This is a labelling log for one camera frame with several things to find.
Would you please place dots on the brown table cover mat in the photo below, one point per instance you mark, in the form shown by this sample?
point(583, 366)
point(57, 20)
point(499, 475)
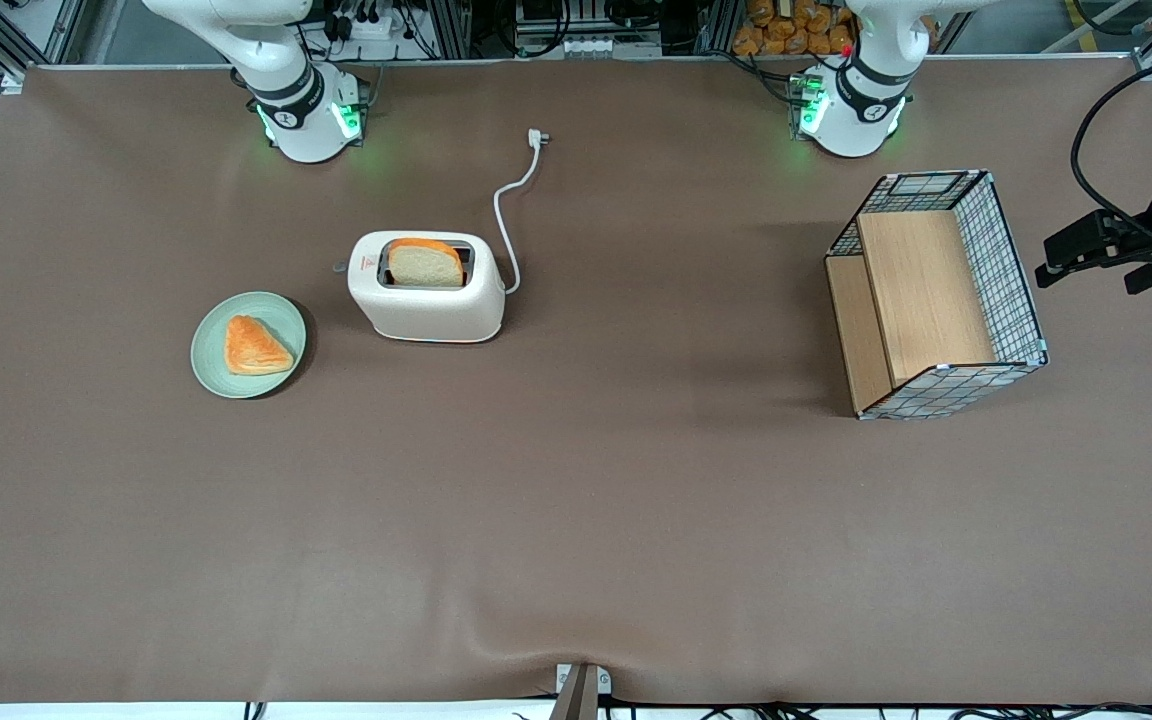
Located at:
point(576, 500)

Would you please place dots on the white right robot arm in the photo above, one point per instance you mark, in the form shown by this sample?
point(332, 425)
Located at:
point(286, 90)

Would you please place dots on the metal table edge bracket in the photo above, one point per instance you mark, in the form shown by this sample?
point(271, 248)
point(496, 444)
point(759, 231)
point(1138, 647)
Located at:
point(581, 692)

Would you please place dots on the pale green round plate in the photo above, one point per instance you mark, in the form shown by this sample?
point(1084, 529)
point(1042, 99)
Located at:
point(211, 375)

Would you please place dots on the bread slice with orange crust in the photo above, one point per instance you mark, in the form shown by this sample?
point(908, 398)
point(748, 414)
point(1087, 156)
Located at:
point(424, 268)

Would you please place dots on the pile of orange bread rolls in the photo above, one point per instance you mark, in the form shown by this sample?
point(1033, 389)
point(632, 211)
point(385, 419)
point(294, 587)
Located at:
point(786, 25)

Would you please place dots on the white two-slot toaster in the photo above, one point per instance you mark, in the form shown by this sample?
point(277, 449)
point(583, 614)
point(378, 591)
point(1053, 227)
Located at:
point(436, 310)

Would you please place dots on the light wooden shelf insert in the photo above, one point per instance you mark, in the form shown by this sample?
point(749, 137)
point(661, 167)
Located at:
point(921, 290)

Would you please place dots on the white connector strip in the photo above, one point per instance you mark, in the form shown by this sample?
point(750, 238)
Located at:
point(586, 46)

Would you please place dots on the white power strip with plugs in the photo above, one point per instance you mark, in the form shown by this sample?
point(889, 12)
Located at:
point(371, 20)

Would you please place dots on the orange triangular pastry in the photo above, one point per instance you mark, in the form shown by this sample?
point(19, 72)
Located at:
point(256, 348)

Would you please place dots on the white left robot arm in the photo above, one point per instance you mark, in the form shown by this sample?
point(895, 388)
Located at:
point(866, 100)

